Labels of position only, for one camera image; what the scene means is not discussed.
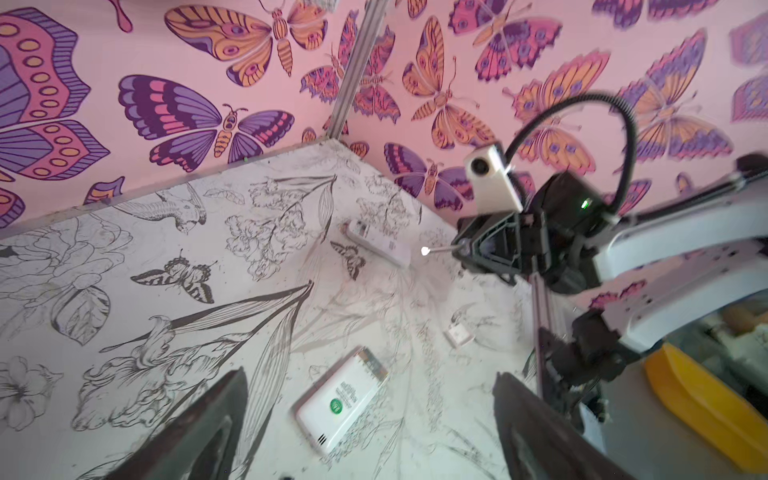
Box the large white remote control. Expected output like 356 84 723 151
344 220 411 268

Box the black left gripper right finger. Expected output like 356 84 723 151
492 372 632 480

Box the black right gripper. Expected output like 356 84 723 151
452 173 606 294

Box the small remote battery cover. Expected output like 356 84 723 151
445 323 475 349

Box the small white remote control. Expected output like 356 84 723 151
295 347 389 456

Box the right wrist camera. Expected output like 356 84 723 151
464 143 524 215

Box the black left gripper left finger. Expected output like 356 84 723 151
107 369 248 479

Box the yellow plastic bin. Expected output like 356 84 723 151
644 344 767 474

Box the aluminium frame post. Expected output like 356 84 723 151
326 0 390 140

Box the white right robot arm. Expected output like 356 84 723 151
449 91 767 427

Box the clear handle screwdriver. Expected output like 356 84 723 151
420 239 471 257

